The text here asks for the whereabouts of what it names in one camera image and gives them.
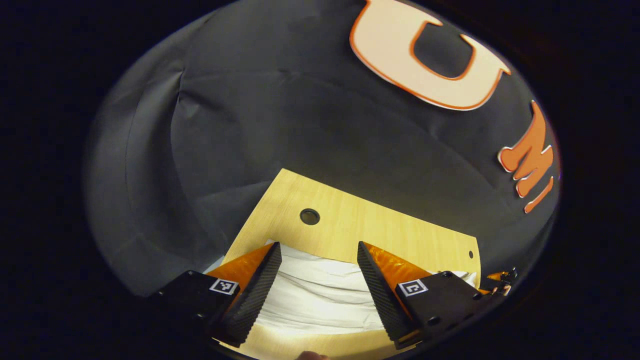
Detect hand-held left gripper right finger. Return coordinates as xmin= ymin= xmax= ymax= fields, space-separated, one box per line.
xmin=357 ymin=241 xmax=495 ymax=351

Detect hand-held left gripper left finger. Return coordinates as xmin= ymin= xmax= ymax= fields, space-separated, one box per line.
xmin=146 ymin=242 xmax=283 ymax=349

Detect white jeans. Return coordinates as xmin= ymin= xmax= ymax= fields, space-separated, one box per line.
xmin=205 ymin=240 xmax=481 ymax=336

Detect black backdrop cloth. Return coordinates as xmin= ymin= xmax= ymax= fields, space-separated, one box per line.
xmin=82 ymin=0 xmax=562 ymax=298

